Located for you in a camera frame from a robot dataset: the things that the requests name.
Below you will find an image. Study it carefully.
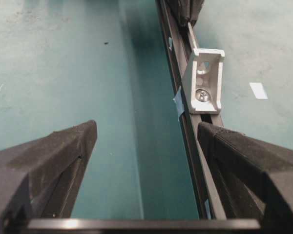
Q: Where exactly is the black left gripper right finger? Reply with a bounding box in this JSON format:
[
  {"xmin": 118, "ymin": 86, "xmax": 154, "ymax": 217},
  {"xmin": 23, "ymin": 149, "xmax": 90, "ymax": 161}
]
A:
[{"xmin": 197, "ymin": 122, "xmax": 293, "ymax": 234}]

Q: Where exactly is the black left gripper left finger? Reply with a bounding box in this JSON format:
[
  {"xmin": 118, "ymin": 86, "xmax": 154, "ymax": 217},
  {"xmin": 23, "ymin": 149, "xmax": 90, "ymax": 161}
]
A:
[{"xmin": 0, "ymin": 120, "xmax": 97, "ymax": 234}]

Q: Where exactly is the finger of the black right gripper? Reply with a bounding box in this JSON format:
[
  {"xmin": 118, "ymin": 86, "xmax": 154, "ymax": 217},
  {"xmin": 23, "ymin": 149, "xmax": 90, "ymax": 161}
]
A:
[
  {"xmin": 166, "ymin": 0, "xmax": 190, "ymax": 26},
  {"xmin": 189, "ymin": 0, "xmax": 205, "ymax": 25}
]

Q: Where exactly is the light blue tape on table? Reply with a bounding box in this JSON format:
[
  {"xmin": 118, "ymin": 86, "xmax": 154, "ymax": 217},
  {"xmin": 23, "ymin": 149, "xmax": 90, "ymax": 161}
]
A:
[{"xmin": 249, "ymin": 82, "xmax": 268, "ymax": 99}]

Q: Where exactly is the long black aluminium rail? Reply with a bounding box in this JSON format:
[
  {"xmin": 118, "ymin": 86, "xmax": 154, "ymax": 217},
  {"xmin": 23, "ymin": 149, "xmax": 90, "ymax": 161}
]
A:
[{"xmin": 156, "ymin": 0, "xmax": 227, "ymax": 220}]

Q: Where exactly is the white corner bracket with hole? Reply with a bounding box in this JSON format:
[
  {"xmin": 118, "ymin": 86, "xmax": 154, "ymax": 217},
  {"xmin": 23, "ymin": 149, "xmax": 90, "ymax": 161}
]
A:
[{"xmin": 182, "ymin": 48, "xmax": 225, "ymax": 114}]

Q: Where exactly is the blue tape on rail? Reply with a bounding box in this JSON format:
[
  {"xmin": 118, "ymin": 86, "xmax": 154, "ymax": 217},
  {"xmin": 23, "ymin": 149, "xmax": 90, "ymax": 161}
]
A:
[{"xmin": 173, "ymin": 86, "xmax": 185, "ymax": 118}]

